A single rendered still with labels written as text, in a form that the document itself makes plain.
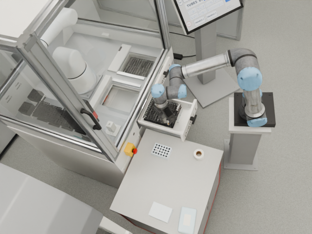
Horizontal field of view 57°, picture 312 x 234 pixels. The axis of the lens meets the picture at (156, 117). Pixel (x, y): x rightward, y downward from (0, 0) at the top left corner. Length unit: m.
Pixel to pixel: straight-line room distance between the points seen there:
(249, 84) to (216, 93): 1.61
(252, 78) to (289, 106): 1.68
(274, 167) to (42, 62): 2.23
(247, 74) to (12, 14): 1.05
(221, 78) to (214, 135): 0.67
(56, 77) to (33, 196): 0.45
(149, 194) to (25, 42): 1.26
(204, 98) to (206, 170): 1.27
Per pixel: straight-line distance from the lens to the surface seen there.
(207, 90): 3.11
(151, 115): 2.00
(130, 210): 1.94
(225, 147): 2.82
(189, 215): 1.83
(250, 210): 2.67
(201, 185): 1.91
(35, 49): 1.09
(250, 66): 1.50
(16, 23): 1.19
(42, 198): 1.09
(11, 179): 1.10
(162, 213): 1.84
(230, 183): 2.72
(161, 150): 1.98
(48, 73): 1.15
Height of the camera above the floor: 2.59
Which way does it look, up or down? 59 degrees down
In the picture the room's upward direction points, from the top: 19 degrees counter-clockwise
